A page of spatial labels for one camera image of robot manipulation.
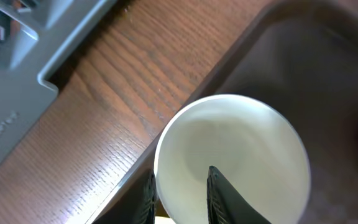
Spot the cream plastic cup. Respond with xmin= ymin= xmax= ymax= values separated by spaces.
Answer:
xmin=154 ymin=94 xmax=311 ymax=223

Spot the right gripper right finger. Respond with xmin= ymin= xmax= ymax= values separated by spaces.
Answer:
xmin=207 ymin=166 xmax=270 ymax=224

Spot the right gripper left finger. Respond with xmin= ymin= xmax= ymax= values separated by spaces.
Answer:
xmin=94 ymin=170 xmax=157 ymax=224

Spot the grey plastic dish rack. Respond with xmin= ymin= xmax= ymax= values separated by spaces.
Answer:
xmin=0 ymin=0 xmax=116 ymax=164

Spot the dark brown serving tray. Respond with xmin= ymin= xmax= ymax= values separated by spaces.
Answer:
xmin=100 ymin=1 xmax=358 ymax=223

